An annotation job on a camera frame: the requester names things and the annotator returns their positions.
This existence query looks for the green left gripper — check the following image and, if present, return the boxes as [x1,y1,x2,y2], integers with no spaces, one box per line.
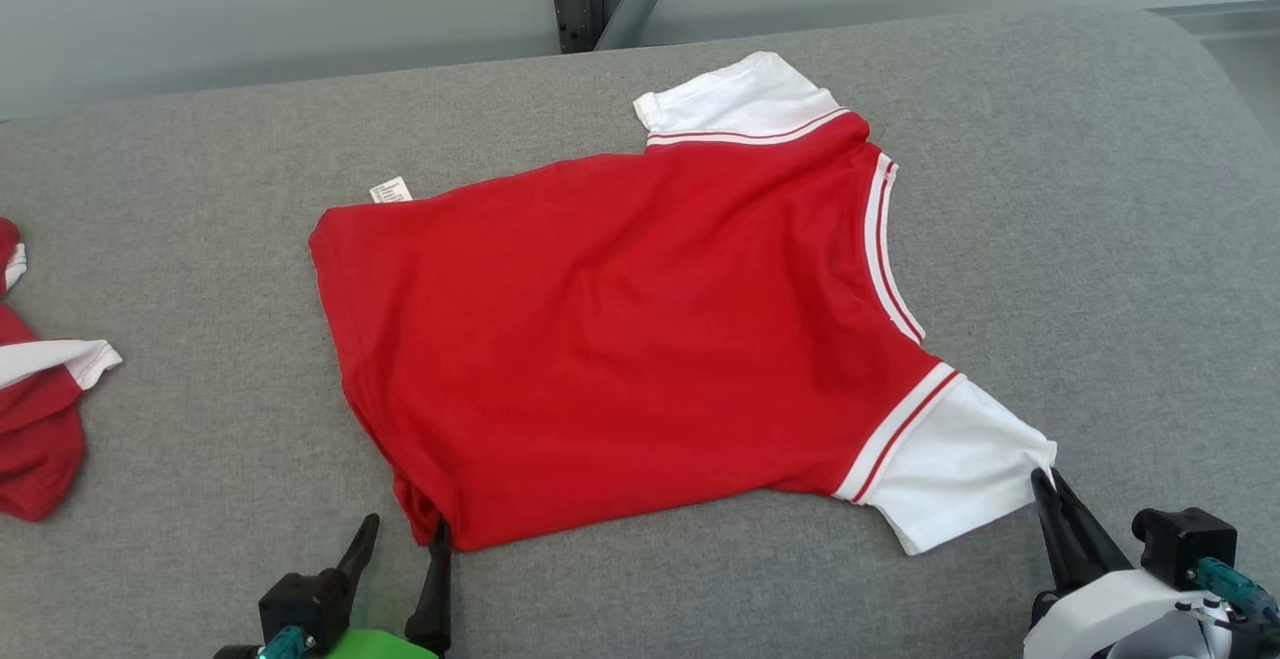
[320,513,454,659]

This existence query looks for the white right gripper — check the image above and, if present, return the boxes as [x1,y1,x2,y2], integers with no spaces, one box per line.
[1022,468,1237,659]

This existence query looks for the red jersey shirt white sleeves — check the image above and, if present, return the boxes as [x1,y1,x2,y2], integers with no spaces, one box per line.
[308,51,1059,557]

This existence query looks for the red clothes pile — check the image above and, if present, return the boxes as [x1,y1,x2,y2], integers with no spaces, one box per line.
[0,217,124,523]

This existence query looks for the grey fabric sofa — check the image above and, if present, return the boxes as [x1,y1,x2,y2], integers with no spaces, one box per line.
[0,7,1280,659]

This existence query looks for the teal left camera connector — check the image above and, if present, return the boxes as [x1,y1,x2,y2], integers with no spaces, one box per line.
[255,626,307,659]

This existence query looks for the teal camera connector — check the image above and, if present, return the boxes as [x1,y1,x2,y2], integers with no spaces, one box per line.
[255,626,307,659]
[1189,556,1280,626]

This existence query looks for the teal right camera connector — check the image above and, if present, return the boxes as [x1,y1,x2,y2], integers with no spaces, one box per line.
[1189,556,1280,626]

